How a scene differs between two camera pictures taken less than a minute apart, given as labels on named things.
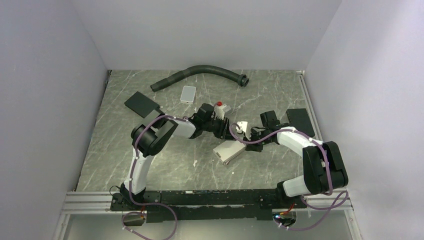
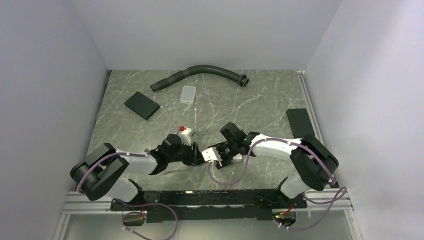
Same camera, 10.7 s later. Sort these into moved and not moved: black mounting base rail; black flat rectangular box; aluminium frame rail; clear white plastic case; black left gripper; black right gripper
Moved: black left gripper; black right gripper
Not moved: aluminium frame rail; clear white plastic case; black mounting base rail; black flat rectangular box
